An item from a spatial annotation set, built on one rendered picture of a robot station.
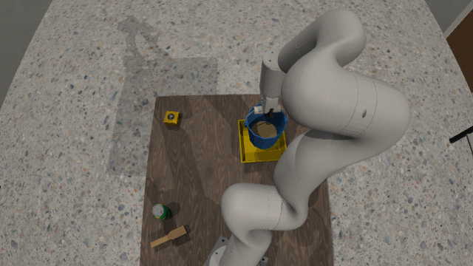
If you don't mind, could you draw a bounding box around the olive-yellow shallow tray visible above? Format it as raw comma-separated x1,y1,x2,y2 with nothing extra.
238,120,287,163

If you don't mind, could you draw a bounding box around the green drink can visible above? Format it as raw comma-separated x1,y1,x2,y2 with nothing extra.
152,204,171,220

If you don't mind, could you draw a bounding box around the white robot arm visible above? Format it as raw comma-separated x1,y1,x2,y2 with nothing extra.
209,8,411,266

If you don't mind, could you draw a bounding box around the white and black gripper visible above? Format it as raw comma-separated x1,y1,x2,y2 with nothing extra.
260,91,279,119

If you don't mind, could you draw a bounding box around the blue bucket with handle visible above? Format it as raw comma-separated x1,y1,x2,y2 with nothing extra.
243,103,288,149

